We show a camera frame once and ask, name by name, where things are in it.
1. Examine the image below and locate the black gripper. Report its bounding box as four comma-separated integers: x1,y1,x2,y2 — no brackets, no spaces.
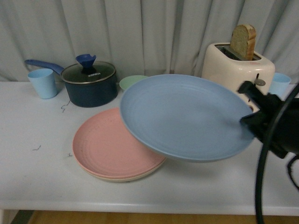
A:
237,81,299,158

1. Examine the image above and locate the blue plate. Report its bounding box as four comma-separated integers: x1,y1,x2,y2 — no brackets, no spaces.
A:
120,75,254,162

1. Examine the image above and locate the pink plate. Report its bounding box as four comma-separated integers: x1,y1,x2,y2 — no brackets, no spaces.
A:
72,108,165,179

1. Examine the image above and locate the right light blue cup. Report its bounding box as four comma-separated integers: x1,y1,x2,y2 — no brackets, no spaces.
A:
268,73,291,97

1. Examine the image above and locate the light blue cup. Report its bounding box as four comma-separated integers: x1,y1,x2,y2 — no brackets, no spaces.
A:
27,68,57,99
268,73,291,97

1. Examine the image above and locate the cream toaster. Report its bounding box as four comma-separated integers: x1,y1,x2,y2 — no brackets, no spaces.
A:
201,43,275,112

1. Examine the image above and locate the bread slice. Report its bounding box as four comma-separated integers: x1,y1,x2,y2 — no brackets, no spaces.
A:
230,24,256,61

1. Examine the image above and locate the grey curtain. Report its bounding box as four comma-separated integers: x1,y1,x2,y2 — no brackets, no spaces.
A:
0,0,299,84

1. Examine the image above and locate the green bowl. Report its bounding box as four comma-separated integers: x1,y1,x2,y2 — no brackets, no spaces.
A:
119,75,148,91

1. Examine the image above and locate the beige plate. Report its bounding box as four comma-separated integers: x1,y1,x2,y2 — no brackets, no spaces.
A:
82,159,166,182

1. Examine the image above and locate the dark blue saucepan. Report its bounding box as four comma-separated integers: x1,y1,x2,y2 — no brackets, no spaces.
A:
25,59,118,108

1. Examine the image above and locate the glass pot lid blue knob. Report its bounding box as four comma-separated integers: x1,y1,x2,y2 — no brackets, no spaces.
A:
61,54,116,84

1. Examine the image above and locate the left light blue cup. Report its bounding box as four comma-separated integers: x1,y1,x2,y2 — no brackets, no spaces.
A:
27,68,57,99

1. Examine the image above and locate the black cable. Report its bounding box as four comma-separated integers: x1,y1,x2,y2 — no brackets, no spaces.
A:
254,84,299,224

